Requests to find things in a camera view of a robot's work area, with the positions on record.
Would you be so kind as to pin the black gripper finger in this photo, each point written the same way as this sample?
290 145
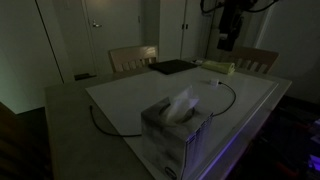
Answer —
230 43
221 44

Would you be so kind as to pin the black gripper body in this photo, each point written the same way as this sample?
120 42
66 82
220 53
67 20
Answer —
231 18

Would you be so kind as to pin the yellow cloth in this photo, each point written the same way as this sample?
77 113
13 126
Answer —
220 66

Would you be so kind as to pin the small white adapter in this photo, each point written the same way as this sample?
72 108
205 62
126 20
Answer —
199 61

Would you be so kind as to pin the white closet door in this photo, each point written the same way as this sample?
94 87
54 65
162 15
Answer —
196 30
170 30

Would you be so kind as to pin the wooden chair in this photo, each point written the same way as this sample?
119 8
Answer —
256 56
133 53

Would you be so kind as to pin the black laptop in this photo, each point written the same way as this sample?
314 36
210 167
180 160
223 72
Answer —
171 66

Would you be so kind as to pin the white tissue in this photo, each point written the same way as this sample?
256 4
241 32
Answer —
181 103

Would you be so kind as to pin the white board mat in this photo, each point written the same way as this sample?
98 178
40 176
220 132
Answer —
133 96

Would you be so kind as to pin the white room door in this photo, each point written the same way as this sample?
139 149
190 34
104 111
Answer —
116 36

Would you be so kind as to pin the marbled grey tissue box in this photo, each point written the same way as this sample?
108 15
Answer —
160 143

